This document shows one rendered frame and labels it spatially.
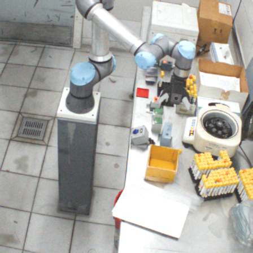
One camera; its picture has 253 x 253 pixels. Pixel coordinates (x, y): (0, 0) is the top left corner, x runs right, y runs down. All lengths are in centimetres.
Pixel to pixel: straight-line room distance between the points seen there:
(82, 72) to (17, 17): 210
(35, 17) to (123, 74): 99
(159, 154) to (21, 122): 161
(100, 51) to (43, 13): 193
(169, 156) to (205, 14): 117
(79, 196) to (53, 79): 138
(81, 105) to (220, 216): 86
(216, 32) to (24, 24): 195
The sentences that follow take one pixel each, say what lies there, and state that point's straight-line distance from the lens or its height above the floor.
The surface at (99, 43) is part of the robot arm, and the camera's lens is 205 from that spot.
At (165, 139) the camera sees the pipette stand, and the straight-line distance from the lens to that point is 202.
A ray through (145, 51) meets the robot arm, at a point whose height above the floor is 142.
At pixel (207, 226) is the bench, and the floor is 87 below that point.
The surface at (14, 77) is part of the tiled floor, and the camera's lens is 379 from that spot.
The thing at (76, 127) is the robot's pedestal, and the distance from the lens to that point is 219.
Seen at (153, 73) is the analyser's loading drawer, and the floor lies 92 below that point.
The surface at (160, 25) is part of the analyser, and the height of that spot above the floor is 117.
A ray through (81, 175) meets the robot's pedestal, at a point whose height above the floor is 44.
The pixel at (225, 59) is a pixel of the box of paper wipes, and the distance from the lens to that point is 268.
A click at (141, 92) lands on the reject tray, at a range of 235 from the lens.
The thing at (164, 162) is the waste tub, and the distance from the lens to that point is 202.
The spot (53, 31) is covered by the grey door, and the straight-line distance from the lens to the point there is 404.
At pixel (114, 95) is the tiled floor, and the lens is 362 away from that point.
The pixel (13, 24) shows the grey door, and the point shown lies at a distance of 410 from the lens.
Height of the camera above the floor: 242
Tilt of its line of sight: 46 degrees down
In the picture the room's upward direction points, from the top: 9 degrees clockwise
